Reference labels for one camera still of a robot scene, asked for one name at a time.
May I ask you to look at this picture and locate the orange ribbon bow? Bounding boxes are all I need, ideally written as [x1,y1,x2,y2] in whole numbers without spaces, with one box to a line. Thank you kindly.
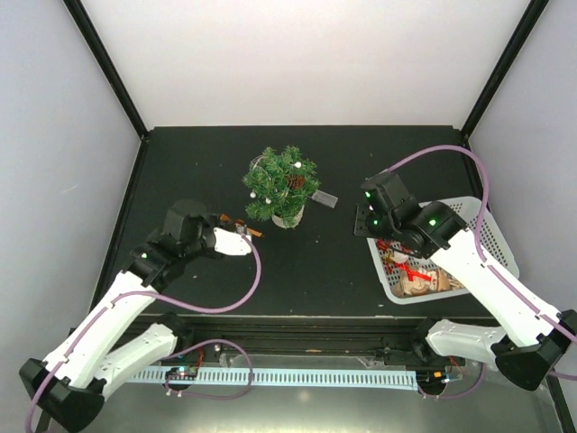
[220,214,264,238]

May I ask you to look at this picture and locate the right small circuit board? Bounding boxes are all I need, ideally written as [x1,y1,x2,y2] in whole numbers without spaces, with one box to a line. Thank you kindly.
[416,369,463,386]

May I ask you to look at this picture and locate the white bulb string lights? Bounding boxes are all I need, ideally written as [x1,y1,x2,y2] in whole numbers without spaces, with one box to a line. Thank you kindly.
[243,147,338,217]

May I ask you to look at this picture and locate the left black frame post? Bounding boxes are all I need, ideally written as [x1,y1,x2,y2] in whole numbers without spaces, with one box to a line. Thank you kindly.
[63,0,149,140]

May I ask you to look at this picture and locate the black frame post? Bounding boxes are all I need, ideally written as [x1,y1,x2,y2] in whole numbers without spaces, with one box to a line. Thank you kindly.
[63,0,149,140]
[461,0,550,139]

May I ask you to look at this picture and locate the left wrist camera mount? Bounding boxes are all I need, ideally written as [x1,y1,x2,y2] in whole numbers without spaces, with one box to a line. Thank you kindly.
[214,227,252,256]

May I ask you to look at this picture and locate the left small circuit board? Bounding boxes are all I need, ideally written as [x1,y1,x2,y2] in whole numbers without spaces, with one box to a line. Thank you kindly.
[165,366,197,381]

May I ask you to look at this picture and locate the white slotted cable duct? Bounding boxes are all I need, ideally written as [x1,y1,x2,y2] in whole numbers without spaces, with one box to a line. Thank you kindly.
[128,365,417,391]

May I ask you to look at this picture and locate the small green christmas tree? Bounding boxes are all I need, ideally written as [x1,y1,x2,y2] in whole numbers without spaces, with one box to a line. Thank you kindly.
[243,146,320,229]

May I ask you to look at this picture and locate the small circuit board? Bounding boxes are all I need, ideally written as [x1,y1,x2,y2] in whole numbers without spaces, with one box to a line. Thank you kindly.
[416,369,463,386]
[165,366,197,381]

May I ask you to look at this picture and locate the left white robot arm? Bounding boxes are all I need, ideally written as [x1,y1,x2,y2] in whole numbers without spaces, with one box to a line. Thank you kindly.
[19,199,253,432]

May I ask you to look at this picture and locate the right black frame post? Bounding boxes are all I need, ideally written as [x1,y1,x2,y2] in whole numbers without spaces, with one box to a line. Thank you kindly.
[461,0,550,139]

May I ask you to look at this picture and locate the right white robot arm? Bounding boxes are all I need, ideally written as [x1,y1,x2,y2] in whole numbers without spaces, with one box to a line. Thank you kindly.
[353,171,576,391]

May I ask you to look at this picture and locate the white perforated plastic basket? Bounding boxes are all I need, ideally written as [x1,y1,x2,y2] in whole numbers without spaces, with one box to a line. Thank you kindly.
[367,212,519,305]

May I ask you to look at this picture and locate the brown pinecone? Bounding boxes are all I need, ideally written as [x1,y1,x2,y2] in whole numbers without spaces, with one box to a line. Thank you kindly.
[288,175,306,190]

